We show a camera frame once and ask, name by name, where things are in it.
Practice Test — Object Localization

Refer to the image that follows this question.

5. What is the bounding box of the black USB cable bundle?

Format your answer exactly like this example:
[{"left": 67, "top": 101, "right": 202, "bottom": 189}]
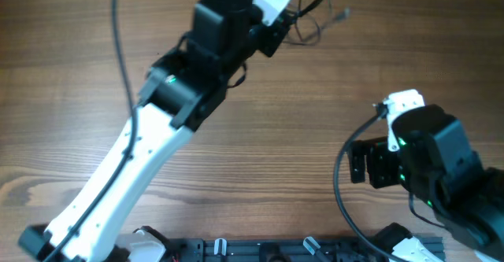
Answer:
[{"left": 283, "top": 0, "right": 351, "bottom": 46}]

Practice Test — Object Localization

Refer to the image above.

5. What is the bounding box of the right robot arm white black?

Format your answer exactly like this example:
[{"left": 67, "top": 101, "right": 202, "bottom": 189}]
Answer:
[{"left": 344, "top": 105, "right": 503, "bottom": 261}]

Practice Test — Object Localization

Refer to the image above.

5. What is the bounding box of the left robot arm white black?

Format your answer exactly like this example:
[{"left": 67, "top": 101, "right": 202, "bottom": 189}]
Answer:
[{"left": 18, "top": 0, "right": 291, "bottom": 261}]

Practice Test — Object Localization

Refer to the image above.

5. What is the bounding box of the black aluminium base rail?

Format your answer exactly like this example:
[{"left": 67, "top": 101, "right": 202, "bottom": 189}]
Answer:
[{"left": 161, "top": 237, "right": 384, "bottom": 262}]

